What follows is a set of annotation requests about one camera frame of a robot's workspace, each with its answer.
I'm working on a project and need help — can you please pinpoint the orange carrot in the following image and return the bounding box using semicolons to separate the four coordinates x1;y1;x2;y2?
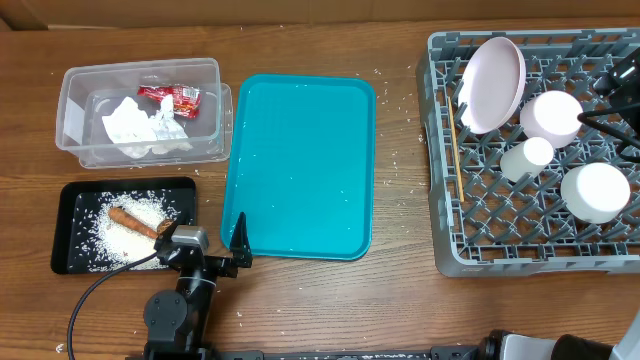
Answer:
108;207;158;239

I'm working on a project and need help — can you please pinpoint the pile of white rice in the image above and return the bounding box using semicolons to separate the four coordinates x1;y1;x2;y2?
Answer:
67;189;180;273

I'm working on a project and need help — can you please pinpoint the white napkin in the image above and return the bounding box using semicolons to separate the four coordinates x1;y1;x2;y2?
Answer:
102;95;193;159

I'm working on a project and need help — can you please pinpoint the red snack wrapper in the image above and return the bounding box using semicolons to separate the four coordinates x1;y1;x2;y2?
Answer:
137;85;202;119

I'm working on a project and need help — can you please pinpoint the wooden chopstick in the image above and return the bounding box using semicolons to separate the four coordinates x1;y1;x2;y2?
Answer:
446;95;465;204

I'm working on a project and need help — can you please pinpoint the white cup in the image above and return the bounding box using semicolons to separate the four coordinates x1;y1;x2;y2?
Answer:
500;137;554;182

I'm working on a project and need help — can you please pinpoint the large white plate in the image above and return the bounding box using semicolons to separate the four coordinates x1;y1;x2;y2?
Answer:
458;37;526;134

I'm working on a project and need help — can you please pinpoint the white bowl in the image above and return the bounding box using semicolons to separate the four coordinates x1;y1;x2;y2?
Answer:
519;90;583;149

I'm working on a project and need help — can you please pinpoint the white saucer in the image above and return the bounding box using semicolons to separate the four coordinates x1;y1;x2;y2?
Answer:
560;162;631;224

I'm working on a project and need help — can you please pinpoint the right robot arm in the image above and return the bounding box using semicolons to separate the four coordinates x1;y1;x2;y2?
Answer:
476;51;639;360

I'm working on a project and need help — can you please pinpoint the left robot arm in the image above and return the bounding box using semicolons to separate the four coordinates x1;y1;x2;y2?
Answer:
143;213;253;360

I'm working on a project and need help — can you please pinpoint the grey dishwasher rack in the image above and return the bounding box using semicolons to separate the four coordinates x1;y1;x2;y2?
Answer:
416;31;639;277

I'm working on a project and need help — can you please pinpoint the black plastic tray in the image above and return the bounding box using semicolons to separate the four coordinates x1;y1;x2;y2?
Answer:
50;177;197;275

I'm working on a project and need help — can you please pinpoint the teal serving tray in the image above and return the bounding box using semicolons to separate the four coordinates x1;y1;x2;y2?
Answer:
220;74;376;261

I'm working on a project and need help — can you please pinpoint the clear plastic bin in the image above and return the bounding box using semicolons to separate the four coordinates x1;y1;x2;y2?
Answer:
55;58;234;169

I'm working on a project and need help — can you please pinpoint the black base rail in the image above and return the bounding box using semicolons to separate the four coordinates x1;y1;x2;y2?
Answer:
214;345;478;360

